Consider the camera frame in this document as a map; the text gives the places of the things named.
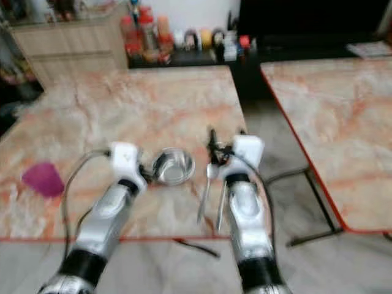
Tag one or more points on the stainless steel bowl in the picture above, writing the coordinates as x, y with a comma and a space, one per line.
173, 166

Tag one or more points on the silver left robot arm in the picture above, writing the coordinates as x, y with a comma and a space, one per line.
107, 220

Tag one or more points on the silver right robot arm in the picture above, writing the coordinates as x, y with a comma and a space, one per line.
248, 220

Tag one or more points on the stainless steel spoon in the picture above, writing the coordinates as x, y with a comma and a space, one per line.
212, 171

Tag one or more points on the small white box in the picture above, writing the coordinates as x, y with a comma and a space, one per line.
230, 49

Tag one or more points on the purple plastic cup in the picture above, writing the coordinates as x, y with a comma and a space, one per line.
43, 179

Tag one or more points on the yellow round figurine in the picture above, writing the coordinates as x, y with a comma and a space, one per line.
205, 38

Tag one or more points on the red black round figurine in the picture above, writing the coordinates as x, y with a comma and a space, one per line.
192, 39

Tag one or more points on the small red box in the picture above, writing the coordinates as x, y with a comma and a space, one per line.
244, 41

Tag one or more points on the large clear jar red lid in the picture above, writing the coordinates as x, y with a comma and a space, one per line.
147, 30

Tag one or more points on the small clear jar red lid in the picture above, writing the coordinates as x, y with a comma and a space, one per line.
129, 38

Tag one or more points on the light wooden cabinet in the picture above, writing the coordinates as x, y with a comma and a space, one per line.
73, 49

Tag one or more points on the blue ball ornament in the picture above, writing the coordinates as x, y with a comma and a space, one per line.
135, 5

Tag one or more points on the black flat television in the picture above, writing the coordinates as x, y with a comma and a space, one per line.
312, 15

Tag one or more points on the dark cluttered shelf rack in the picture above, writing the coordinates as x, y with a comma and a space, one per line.
15, 70

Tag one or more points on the printed magazine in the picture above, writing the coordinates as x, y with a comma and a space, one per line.
370, 49

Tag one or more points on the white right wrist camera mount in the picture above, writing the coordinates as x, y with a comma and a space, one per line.
248, 150

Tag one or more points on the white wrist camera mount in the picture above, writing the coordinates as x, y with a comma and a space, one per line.
125, 158
248, 150

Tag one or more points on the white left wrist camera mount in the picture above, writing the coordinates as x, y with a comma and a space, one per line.
125, 158

